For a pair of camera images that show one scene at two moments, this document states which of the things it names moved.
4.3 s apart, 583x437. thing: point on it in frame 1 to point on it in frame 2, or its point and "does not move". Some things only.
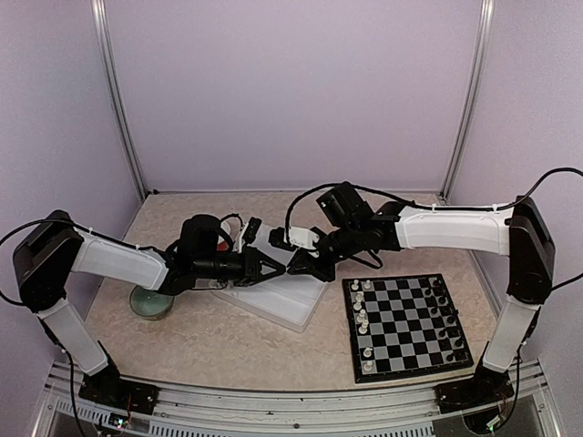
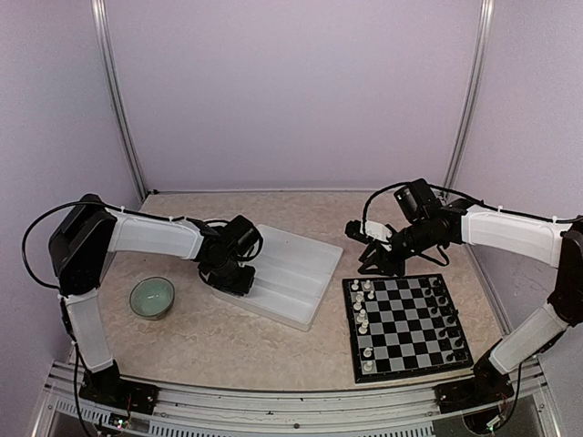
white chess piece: x=363 y=329 does not move
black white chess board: x=403 y=325 does not move
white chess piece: x=361 y=318 does not move
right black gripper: x=302 y=260 to x=390 y=266
